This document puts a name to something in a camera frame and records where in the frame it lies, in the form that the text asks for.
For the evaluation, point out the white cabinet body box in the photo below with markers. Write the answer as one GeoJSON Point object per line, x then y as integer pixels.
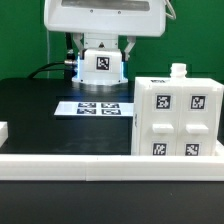
{"type": "Point", "coordinates": [177, 77]}

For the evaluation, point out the white tag sheet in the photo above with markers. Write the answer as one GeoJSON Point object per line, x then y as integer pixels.
{"type": "Point", "coordinates": [105, 109]}

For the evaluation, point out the white U-shaped border fence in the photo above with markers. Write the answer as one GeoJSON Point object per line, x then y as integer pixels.
{"type": "Point", "coordinates": [112, 168]}

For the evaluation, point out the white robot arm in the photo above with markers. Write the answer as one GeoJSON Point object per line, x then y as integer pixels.
{"type": "Point", "coordinates": [107, 42]}

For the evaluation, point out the white cabinet top block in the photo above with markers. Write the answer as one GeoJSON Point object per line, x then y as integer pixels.
{"type": "Point", "coordinates": [101, 64]}

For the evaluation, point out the white cabinet door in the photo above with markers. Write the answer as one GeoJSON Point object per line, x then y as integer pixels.
{"type": "Point", "coordinates": [163, 114]}
{"type": "Point", "coordinates": [199, 119]}

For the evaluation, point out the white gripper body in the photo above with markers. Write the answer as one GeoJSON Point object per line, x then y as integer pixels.
{"type": "Point", "coordinates": [119, 17]}

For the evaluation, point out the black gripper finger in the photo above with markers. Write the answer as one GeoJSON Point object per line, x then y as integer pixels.
{"type": "Point", "coordinates": [77, 38]}
{"type": "Point", "coordinates": [131, 40]}

